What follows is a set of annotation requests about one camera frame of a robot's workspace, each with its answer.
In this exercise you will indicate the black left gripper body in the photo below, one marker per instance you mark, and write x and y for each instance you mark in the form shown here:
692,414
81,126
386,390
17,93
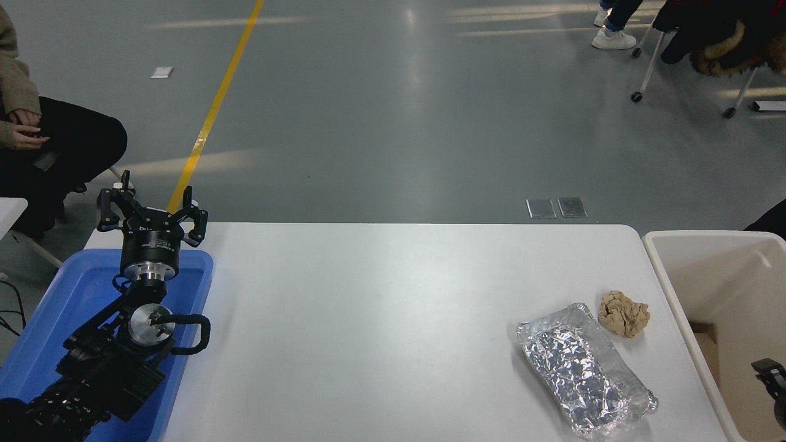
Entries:
150,242

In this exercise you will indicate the crinkled foil tray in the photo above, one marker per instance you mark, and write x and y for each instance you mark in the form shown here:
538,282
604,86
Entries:
580,374

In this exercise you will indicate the silver floor plate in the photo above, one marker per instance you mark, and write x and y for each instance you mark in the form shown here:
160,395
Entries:
572,207
541,209

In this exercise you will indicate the person's hand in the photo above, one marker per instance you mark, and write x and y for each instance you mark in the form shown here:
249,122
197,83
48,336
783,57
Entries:
24,116
24,140

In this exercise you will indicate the brown cardboard piece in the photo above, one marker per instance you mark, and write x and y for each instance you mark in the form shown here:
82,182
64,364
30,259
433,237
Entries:
706,350

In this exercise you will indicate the person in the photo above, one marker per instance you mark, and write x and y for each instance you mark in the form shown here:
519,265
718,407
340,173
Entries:
614,40
67,147

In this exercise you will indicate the blue plastic tray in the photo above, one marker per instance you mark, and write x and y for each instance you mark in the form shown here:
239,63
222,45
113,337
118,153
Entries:
73,294

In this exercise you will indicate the white side table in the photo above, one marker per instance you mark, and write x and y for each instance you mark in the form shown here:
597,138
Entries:
9,212

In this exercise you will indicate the large pale bin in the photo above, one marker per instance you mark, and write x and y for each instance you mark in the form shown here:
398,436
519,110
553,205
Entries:
718,276

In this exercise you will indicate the small white floor tile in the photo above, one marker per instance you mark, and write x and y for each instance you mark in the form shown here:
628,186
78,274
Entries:
161,72

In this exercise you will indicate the crumpled tan paper ball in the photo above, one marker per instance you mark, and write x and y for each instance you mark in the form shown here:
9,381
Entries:
623,314

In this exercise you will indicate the white floor bar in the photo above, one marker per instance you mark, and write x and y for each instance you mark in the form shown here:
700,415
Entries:
770,105

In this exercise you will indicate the white wheeled chair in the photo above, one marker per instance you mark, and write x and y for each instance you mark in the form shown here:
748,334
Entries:
651,67

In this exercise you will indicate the dark fur-trimmed coat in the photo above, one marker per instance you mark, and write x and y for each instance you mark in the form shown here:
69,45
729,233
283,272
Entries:
718,37

